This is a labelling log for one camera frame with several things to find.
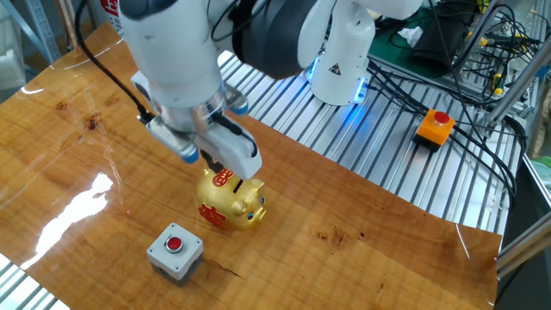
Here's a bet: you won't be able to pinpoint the red white printed carton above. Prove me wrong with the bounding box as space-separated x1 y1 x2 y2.
97 0 126 38

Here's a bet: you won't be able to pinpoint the thin aluminium frame post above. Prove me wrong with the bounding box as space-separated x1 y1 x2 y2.
451 0 503 72

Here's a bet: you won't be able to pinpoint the long black camera cable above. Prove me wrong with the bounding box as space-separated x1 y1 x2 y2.
73 0 157 127

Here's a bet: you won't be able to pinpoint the aluminium frame beam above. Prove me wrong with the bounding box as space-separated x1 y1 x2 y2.
496 210 551 280

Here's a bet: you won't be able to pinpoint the yellow handled tool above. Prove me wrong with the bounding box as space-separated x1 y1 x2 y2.
490 71 505 96

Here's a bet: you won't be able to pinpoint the grey box red push button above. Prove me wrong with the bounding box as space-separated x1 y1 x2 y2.
145 221 205 288

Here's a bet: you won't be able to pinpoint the copper coloured poles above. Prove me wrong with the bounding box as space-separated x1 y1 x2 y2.
53 0 84 52

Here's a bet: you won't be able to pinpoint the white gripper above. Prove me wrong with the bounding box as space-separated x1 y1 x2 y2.
130 71 263 181

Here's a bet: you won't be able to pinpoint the crumpled white paper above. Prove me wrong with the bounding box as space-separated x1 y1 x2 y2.
396 25 425 48

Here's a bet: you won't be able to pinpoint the orange emergency stop box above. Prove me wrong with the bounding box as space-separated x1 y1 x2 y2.
412 108 456 153

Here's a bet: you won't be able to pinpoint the black cable bundle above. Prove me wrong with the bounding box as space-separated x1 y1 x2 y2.
365 58 517 208

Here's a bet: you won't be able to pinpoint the green work mat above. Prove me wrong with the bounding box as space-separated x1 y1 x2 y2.
368 0 479 81

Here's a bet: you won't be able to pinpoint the grey perforated steel upright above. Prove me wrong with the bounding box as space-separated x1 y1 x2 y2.
0 0 62 65

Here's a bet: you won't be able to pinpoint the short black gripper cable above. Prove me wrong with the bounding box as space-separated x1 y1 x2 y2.
211 111 260 158

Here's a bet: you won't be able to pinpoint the glossy wood grain mat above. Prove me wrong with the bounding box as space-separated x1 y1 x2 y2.
0 22 504 310

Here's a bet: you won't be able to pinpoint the silver wrist camera blue cap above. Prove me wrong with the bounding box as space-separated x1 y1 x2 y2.
145 115 201 165

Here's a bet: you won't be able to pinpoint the golden piggy bank red print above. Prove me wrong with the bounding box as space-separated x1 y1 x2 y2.
195 167 268 232

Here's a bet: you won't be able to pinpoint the black fabric pouch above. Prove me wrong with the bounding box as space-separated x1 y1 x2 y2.
407 0 477 78

